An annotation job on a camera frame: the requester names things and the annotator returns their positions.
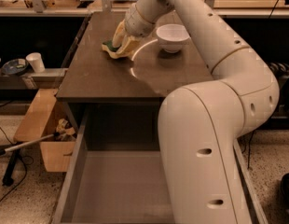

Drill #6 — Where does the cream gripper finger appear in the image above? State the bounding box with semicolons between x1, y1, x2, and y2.
112;21;125;48
121;35;141;52

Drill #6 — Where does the white ceramic bowl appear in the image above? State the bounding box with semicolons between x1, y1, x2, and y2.
156;24;190;53

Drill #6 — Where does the blue plate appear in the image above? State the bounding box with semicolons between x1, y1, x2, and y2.
1;59;29;76

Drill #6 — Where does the black stand leg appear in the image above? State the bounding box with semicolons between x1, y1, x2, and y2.
2;150;20;187

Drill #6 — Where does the grey cabinet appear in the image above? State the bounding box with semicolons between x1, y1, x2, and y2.
57;12;212;128

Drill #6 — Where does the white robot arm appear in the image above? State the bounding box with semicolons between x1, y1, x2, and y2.
113;0;279;224

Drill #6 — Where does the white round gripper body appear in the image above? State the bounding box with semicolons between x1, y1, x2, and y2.
124;3;155;37

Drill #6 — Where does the wooden box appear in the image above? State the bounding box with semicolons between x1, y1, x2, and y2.
13;89;76;172

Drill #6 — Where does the grey open top drawer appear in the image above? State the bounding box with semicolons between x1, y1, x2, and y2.
54;105;268;224

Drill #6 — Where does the black shoe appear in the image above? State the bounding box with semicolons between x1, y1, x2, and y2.
281;173;289;207

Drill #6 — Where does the green and yellow sponge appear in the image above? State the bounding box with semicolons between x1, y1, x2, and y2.
102;40;131;60

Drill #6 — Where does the crumpled paper in box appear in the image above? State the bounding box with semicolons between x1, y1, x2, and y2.
55;119;76;141

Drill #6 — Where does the silver metal rod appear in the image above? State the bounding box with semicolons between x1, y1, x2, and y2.
0;133;60;156

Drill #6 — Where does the white paper cup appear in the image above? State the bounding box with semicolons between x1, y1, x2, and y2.
26;52;45;73

